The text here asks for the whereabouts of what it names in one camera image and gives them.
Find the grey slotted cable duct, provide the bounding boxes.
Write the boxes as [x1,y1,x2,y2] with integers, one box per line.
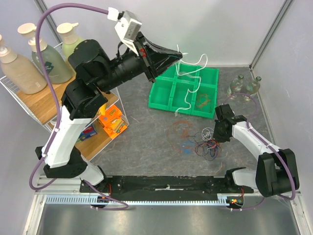
[45,194,243,205]

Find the bright orange cable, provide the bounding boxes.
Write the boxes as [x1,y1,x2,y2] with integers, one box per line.
[167,120,196,153]

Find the dark green pump bottle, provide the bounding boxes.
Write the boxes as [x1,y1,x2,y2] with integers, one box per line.
[18,23,73,84]

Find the dark blue cable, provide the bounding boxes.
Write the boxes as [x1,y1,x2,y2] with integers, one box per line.
[188,132,223,161]

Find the green compartment bin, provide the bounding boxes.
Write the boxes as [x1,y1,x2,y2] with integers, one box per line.
[148,64,219,119]

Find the blue snack box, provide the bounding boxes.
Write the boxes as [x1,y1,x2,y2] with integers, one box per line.
[76,124,97,143]

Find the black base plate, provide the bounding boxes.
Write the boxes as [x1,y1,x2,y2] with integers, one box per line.
[95,176,254,201]

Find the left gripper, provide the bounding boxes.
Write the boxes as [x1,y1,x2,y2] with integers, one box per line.
[97,31,184,93]

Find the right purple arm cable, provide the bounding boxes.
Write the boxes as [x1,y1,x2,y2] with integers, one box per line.
[222,92,296,211]

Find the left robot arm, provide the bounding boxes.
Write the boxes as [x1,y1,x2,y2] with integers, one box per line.
[35,33,183,192]

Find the white cable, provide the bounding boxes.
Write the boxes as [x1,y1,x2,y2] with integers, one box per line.
[174,44,215,141]

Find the beige pump bottle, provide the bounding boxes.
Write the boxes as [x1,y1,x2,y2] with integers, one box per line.
[0,37,47,94]

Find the orange snack box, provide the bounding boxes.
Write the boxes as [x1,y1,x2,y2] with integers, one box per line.
[98,105,127,140]

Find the yellow candy bag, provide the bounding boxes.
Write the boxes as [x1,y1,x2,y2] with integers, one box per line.
[97,104,106,116]

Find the light green pump bottle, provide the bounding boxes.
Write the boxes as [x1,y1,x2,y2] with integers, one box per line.
[57,23,84,59]

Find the right clear glass bottle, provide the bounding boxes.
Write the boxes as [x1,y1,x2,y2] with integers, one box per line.
[243,76,262,97]

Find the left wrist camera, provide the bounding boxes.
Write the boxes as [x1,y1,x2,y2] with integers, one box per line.
[107,7,142,55]

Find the light blue cable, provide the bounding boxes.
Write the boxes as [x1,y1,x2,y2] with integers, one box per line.
[181,141,196,155]

